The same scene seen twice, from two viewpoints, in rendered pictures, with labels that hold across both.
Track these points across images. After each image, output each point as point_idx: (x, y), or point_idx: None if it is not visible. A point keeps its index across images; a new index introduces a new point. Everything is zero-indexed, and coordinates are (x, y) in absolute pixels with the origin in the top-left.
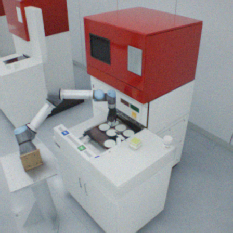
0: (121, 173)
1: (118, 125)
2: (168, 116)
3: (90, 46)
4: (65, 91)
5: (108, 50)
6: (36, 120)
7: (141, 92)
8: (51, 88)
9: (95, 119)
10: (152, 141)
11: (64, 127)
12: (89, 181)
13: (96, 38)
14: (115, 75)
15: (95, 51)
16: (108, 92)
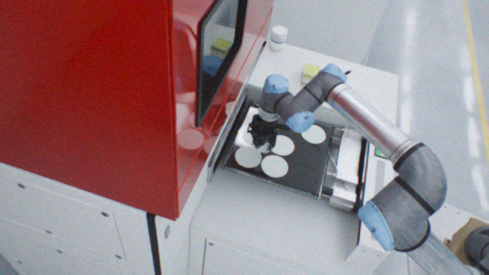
0: (374, 78)
1: (250, 143)
2: None
3: (201, 84)
4: (404, 134)
5: (240, 4)
6: (460, 260)
7: (271, 10)
8: (434, 180)
9: (234, 224)
10: (276, 65)
11: (364, 226)
12: None
13: (217, 11)
14: (244, 56)
15: (208, 78)
16: (286, 83)
